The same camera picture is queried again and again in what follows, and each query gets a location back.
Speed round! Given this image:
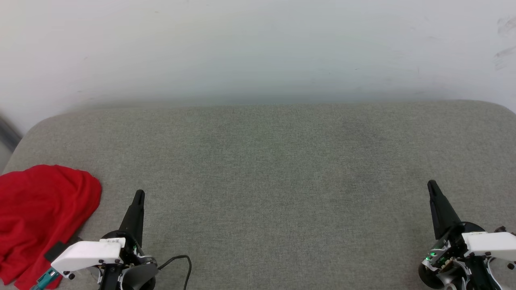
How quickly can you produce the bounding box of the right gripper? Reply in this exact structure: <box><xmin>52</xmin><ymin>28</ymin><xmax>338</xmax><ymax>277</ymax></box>
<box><xmin>418</xmin><ymin>180</ymin><xmax>505</xmax><ymax>290</ymax></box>

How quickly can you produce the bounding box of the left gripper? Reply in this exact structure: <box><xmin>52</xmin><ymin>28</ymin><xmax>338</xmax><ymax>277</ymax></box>
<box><xmin>99</xmin><ymin>190</ymin><xmax>158</xmax><ymax>290</ymax></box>

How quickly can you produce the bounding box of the red white jersey shirt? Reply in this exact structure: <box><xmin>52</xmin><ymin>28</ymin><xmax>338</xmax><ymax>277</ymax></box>
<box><xmin>0</xmin><ymin>164</ymin><xmax>102</xmax><ymax>290</ymax></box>

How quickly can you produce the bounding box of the teal connector piece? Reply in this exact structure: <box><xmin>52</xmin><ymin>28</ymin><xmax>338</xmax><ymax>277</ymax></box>
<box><xmin>30</xmin><ymin>267</ymin><xmax>60</xmax><ymax>290</ymax></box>

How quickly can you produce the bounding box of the grey fabric sofa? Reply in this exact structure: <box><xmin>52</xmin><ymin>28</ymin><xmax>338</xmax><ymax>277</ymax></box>
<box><xmin>0</xmin><ymin>100</ymin><xmax>516</xmax><ymax>290</ymax></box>

